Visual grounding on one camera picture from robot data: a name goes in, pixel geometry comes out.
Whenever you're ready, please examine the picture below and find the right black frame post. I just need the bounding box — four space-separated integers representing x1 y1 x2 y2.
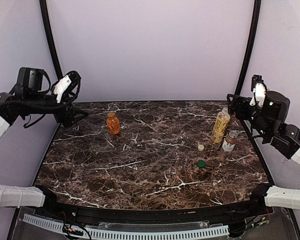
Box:
234 0 262 95

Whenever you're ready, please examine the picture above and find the orange tea bottle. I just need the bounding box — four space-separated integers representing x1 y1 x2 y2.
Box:
106 112 121 135

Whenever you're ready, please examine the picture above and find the green cap brown bottle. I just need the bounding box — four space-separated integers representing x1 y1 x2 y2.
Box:
218 130 239 161

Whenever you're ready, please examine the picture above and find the yellow tea bottle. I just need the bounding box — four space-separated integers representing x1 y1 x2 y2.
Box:
210 107 231 144

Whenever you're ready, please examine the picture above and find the black frame post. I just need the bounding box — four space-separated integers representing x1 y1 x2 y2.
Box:
234 0 262 95
39 0 63 81

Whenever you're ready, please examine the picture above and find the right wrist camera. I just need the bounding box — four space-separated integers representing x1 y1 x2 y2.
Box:
249 74 267 108

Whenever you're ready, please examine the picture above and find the white slotted cable duct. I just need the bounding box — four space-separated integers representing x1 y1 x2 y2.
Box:
22 214 230 240

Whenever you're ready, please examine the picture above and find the left black frame post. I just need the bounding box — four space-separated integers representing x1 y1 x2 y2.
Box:
39 0 63 81

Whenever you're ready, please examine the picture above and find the black front rail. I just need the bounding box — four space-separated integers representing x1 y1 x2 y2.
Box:
34 200 274 226

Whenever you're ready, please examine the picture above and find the pale cream bottle cap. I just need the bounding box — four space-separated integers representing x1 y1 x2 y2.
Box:
198 144 205 151

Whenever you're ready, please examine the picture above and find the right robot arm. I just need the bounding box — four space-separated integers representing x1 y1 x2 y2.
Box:
227 91 300 210

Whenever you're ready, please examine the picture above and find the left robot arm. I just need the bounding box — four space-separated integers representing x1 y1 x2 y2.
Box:
0 67 89 208

